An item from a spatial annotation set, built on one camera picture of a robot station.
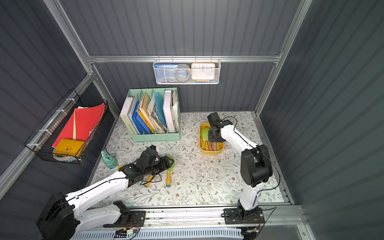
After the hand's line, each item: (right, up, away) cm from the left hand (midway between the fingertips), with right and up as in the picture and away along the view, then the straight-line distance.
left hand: (170, 162), depth 81 cm
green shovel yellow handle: (+20, +15, +25) cm, 35 cm away
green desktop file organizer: (-13, +27, +10) cm, 31 cm away
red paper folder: (-44, +22, -6) cm, 49 cm away
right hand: (+29, +13, +12) cm, 33 cm away
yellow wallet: (-42, +11, -17) cm, 46 cm away
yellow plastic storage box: (+21, +6, +16) cm, 27 cm away
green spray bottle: (-37, -1, +6) cm, 37 cm away
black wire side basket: (-50, +11, -19) cm, 54 cm away
